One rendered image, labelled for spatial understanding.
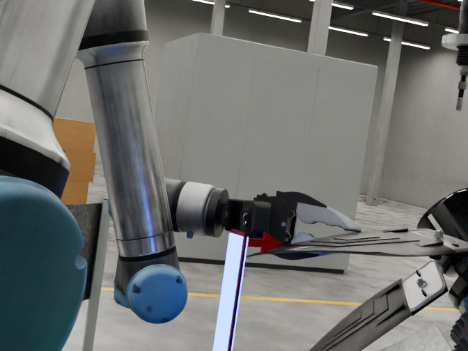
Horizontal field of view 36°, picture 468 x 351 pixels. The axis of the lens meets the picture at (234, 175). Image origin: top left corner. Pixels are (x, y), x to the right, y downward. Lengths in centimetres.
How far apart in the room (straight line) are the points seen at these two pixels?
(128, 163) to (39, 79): 56
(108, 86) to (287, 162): 648
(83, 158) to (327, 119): 312
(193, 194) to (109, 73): 23
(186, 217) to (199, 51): 602
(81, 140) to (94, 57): 799
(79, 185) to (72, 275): 859
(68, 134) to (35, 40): 852
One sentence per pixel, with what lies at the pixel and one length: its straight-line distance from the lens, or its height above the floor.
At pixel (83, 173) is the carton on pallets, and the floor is 61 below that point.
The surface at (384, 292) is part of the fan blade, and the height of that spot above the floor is 108.
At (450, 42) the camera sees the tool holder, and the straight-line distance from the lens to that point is 100.
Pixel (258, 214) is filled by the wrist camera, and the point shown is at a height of 120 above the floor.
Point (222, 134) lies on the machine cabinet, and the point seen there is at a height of 131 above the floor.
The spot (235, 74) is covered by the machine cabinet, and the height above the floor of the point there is 191.
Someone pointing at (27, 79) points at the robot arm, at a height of 130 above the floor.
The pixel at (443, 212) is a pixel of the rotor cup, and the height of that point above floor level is 123.
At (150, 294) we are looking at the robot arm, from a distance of 90.
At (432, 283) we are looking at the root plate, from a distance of 109.
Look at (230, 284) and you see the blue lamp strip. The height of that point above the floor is 114.
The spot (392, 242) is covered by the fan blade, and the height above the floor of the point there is 119.
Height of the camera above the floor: 129
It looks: 3 degrees down
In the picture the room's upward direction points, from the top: 8 degrees clockwise
